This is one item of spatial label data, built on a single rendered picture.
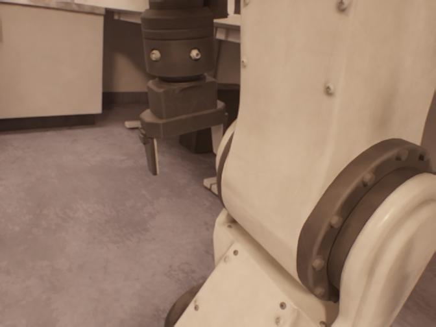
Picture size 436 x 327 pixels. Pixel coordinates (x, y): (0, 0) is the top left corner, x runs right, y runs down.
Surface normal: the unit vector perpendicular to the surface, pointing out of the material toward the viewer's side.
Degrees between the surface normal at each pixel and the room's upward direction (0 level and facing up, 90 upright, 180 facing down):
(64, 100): 90
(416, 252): 90
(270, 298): 60
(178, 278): 0
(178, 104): 90
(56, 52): 90
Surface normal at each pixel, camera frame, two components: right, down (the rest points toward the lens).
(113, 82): 0.62, 0.39
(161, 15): -0.19, -0.28
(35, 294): 0.15, -0.91
